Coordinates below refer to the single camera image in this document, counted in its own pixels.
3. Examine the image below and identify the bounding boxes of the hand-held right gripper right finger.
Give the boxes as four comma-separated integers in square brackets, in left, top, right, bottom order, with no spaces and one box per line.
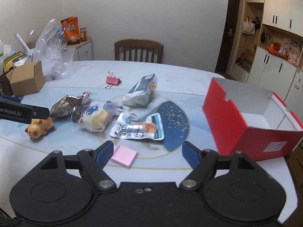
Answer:
[179,141,257,191]

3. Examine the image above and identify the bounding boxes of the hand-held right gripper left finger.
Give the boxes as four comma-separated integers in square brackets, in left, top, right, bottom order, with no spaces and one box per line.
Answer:
[39,141,117,191]

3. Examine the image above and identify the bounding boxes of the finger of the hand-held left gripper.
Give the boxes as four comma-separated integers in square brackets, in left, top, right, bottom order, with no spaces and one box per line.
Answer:
[0,95,22,104]
[33,107,51,120]

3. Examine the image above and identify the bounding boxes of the yellow bread packet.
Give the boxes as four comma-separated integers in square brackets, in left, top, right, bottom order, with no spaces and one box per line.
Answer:
[25,118,55,141]

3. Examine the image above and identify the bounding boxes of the silver foil snack packet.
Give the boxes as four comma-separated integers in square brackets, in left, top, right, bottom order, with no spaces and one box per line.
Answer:
[49,95,82,119]

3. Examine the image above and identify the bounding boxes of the blueberry cake packet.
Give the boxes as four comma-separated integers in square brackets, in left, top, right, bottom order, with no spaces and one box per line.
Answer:
[78,100,123,133]

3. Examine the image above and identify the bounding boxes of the white orange snack packet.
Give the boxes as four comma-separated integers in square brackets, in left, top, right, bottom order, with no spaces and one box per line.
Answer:
[110,112,165,141]

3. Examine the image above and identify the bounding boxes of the white cardboard box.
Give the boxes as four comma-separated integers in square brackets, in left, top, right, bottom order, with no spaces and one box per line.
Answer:
[202,77,303,162]

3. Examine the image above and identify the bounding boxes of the white marble desktop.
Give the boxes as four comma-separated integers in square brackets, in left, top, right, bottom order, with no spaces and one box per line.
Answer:
[0,60,299,194]

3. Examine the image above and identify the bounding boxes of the dark brown box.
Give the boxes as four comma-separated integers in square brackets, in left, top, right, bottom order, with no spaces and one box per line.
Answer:
[0,70,14,96]

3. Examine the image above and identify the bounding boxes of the small brown cardboard box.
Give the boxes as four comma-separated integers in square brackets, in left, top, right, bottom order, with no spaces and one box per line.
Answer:
[9,60,46,97]

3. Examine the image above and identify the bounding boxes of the yellow container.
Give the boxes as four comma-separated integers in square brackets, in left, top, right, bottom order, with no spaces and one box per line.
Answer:
[3,51,24,74]

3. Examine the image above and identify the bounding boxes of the white tin cup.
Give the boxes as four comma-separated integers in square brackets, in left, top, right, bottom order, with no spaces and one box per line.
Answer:
[12,54,29,68]

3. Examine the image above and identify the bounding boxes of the white paper roll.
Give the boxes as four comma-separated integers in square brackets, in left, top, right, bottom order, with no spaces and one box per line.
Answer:
[14,33,31,53]

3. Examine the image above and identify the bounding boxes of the clear plastic bag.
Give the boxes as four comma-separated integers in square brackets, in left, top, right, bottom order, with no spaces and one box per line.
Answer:
[26,18,74,81]

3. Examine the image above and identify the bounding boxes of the white blue snack bag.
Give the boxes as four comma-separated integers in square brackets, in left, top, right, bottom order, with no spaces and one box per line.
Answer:
[122,74,158,107]

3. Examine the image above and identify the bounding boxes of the small white side cabinet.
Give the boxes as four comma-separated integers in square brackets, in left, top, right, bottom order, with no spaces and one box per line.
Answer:
[63,37,93,62]

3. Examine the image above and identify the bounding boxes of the pink binder clip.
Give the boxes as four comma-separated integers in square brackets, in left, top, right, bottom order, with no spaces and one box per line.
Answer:
[105,71,122,90]

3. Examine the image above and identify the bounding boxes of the orange snack bag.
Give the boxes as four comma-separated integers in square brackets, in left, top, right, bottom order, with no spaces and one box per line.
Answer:
[61,16,80,46]

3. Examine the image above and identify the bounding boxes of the large cardboard box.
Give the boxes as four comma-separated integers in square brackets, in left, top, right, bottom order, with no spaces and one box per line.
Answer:
[286,144,303,188]

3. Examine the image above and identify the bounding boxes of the wooden chair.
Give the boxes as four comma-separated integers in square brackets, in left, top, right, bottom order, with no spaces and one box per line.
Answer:
[114,39,164,64]

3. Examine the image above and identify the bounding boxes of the white lower cabinet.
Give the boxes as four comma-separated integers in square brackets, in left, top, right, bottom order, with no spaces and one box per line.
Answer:
[247,46,298,104]

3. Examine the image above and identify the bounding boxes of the white cabinet with stickers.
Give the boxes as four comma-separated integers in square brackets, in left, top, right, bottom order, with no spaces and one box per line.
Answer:
[282,69,303,114]

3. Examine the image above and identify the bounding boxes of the dark wooden door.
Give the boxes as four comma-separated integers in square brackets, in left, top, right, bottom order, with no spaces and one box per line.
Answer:
[215,0,245,74]

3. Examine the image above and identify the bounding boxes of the pink countertop organizer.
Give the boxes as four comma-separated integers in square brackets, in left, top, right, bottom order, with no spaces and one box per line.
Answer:
[287,51,301,67]

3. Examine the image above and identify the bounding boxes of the white tote bag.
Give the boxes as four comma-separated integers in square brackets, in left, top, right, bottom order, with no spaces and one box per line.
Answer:
[241,16,256,35]

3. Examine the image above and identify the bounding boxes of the white cable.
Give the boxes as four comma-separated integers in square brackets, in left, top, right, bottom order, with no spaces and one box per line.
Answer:
[124,112,141,121]

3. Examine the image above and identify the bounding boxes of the white upper wall cabinets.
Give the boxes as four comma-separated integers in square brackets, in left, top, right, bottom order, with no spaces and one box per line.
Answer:
[246,0,303,37]

